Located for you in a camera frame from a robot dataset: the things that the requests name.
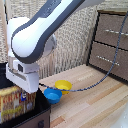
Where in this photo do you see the black fabric storage box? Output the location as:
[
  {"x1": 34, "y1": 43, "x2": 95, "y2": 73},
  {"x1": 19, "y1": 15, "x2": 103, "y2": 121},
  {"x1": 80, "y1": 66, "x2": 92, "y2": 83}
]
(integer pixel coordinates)
[{"x1": 0, "y1": 61, "x2": 52, "y2": 128}]

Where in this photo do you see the brown drawer cabinet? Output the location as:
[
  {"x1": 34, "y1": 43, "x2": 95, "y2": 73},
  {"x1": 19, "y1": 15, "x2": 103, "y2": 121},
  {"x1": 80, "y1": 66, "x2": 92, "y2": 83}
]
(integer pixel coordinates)
[{"x1": 86, "y1": 9, "x2": 128, "y2": 84}]

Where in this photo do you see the granola bar box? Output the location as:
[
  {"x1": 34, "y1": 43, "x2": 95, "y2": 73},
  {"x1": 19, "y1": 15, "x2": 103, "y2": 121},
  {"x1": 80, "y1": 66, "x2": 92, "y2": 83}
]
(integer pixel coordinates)
[{"x1": 0, "y1": 85, "x2": 37, "y2": 125}]

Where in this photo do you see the blue bowl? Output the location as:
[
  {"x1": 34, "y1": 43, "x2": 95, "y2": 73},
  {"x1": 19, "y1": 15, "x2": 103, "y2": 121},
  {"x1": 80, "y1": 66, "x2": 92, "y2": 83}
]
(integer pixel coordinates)
[{"x1": 43, "y1": 87, "x2": 63, "y2": 105}]

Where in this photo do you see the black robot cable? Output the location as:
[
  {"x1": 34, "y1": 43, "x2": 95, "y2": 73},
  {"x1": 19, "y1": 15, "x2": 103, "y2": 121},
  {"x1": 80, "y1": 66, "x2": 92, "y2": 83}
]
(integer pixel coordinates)
[{"x1": 38, "y1": 12, "x2": 128, "y2": 93}]

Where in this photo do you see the yellow bowl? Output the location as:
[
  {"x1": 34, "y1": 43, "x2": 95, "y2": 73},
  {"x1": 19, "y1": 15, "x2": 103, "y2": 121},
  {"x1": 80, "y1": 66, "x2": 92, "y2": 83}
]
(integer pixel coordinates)
[{"x1": 54, "y1": 79, "x2": 74, "y2": 95}]

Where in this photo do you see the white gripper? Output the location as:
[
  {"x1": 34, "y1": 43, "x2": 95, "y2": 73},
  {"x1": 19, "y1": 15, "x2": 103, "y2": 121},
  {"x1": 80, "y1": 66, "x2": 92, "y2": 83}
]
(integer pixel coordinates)
[{"x1": 5, "y1": 59, "x2": 41, "y2": 101}]

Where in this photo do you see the silver drawer handle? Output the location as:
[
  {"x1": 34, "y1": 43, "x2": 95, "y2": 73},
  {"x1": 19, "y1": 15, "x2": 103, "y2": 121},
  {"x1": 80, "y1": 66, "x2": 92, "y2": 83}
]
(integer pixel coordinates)
[
  {"x1": 103, "y1": 28, "x2": 128, "y2": 36},
  {"x1": 96, "y1": 55, "x2": 121, "y2": 67}
]

